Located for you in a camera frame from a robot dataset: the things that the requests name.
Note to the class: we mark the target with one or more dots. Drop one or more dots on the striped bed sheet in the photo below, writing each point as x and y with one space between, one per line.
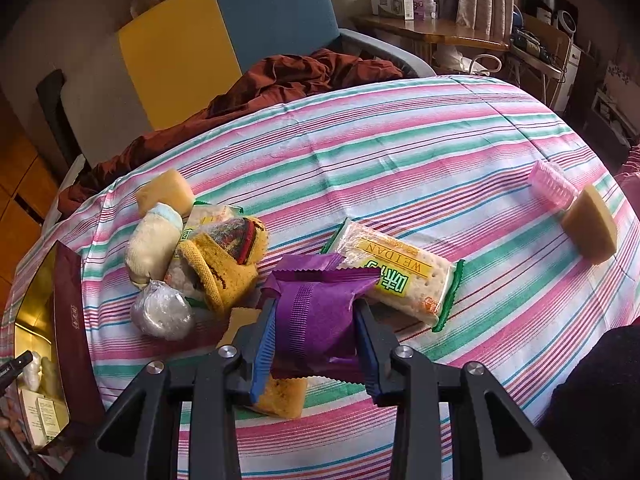
425 160

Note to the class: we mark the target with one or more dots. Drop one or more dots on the white packet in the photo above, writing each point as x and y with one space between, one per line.
31 375

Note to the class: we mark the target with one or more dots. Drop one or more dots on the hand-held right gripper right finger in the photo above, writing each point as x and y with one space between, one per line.
368 357

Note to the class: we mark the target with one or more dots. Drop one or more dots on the wooden desk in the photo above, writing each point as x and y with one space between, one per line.
440 30

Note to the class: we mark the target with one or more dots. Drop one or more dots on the rust brown blanket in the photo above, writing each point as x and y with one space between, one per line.
300 75

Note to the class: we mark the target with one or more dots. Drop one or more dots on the yellow and blue padded chair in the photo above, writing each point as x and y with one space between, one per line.
170 60

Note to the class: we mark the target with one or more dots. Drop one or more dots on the rolled cream sock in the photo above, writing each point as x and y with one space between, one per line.
150 245

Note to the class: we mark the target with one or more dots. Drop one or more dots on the person's dark clothing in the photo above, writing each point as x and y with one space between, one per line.
600 400

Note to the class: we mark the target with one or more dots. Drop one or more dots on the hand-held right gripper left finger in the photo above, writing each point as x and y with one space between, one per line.
264 347

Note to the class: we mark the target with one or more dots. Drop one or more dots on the orange wooden cabinet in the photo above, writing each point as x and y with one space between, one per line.
20 200

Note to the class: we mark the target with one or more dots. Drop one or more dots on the tan wedge sponge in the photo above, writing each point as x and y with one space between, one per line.
590 230

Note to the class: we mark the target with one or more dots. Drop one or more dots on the small purple box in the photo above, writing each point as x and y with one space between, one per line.
424 9

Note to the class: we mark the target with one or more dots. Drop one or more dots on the clear plastic wrapped ball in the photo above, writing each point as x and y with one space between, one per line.
162 310

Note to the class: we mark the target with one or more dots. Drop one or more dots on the maroon box with gold lining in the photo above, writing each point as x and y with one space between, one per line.
75 340

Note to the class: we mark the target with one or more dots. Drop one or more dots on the crushed cracker packet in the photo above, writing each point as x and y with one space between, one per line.
202 217

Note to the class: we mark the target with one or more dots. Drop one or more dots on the purple snack packet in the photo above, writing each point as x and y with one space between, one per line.
315 320

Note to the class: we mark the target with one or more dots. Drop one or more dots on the yellow knit sock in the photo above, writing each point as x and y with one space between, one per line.
225 265

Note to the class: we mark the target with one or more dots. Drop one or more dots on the yellow rectangular sponge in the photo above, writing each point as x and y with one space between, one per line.
165 192

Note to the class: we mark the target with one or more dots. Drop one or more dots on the pink hair roller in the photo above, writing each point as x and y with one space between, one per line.
550 187

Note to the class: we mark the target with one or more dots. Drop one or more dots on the whole cracker packet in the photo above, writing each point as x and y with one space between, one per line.
395 277

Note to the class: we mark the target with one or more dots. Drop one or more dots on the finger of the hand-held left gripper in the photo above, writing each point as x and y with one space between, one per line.
15 366

